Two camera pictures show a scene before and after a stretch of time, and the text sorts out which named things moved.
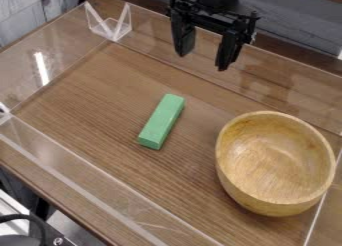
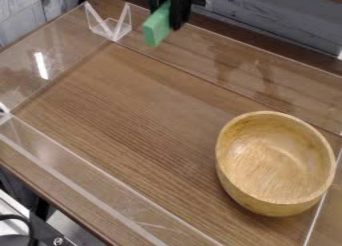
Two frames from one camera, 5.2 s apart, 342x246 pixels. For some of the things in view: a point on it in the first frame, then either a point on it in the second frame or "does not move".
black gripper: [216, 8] → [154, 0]
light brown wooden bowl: [276, 163] does not move
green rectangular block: [165, 116] → [157, 26]
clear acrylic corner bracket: [110, 28] does not move
